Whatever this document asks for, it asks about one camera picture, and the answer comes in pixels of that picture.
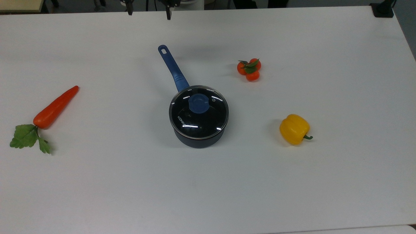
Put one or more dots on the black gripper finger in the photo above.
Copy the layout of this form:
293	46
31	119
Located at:
130	8
168	9

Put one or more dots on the glass lid with blue knob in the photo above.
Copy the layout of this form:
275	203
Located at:
199	112

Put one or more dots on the red toy tomato cluster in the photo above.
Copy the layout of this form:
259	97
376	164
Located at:
249	69

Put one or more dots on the light wooden table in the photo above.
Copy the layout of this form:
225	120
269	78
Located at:
19	5

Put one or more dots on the orange toy carrot with leaves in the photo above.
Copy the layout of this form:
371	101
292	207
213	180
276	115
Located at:
53	109

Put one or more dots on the yellow toy bell pepper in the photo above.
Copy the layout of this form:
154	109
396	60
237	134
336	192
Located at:
293	129

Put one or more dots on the black table clamp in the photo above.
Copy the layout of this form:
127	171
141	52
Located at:
383	9

